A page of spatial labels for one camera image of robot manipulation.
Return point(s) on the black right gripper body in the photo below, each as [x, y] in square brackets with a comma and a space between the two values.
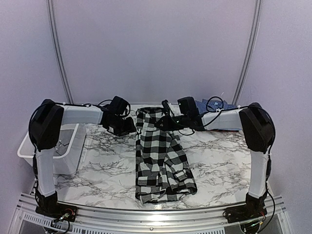
[174, 126]

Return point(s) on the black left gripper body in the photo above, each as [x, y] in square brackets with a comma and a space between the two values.
[122, 127]

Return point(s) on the black white checkered shirt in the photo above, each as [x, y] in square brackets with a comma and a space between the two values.
[163, 173]

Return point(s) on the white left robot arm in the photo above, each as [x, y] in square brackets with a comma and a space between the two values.
[46, 121]

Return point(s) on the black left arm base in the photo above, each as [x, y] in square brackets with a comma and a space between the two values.
[49, 206]

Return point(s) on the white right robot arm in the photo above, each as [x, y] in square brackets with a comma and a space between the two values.
[256, 124]

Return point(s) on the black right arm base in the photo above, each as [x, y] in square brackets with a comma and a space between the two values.
[254, 208]

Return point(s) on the folded blue checkered shirt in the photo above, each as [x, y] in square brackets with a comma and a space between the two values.
[213, 105]

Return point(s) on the grey cloth in bin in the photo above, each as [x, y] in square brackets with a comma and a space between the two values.
[63, 142]

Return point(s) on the white plastic bin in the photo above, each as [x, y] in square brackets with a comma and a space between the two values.
[67, 152]

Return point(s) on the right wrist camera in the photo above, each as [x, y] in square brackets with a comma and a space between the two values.
[167, 107]

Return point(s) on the aluminium front frame rail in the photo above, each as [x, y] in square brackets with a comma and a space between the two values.
[96, 220]

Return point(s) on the right aluminium wall post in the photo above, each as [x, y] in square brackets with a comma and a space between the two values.
[249, 51]

